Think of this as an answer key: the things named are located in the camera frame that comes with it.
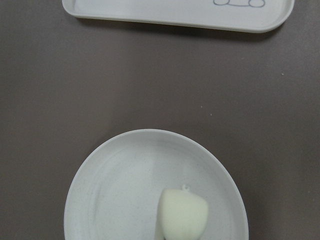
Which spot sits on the white bun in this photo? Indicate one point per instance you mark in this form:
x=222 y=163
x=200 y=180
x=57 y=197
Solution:
x=181 y=215

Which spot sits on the white rabbit tray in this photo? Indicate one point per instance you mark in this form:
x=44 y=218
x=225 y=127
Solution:
x=247 y=16

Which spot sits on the white round plate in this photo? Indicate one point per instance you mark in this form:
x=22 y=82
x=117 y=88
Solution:
x=115 y=193

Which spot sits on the brown table mat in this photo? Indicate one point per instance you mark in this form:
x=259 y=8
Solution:
x=67 y=85

